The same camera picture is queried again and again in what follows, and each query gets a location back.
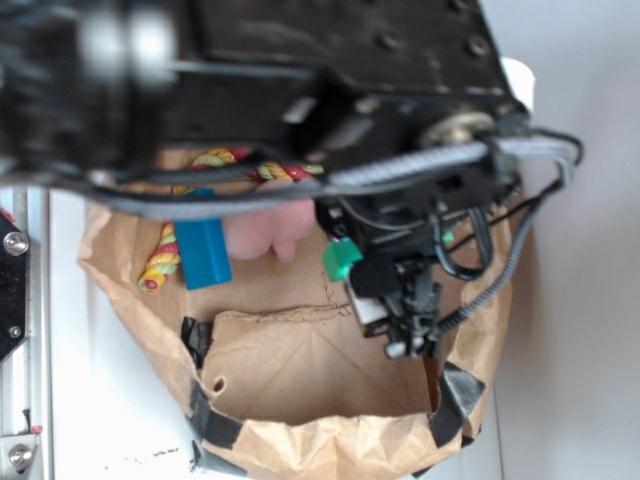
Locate green rectangular block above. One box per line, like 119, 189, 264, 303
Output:
322, 237, 363, 282

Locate grey braided cable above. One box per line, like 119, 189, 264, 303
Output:
89, 134, 584, 334

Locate black bracket plate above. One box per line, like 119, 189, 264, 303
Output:
0, 208, 30, 362

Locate blue rectangular block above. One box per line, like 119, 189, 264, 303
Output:
173, 218, 233, 291

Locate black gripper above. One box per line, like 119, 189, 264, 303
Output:
315, 164, 520, 257

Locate brown paper bag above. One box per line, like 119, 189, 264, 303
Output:
79, 205, 512, 479

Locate aluminium frame rail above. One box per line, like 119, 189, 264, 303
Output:
1, 187, 54, 479

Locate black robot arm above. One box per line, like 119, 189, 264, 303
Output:
1, 1, 528, 250

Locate pink plush pig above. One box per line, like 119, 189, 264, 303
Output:
222, 199, 316, 263

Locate multicolour twisted rope toy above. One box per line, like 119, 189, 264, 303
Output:
137, 148, 324, 294

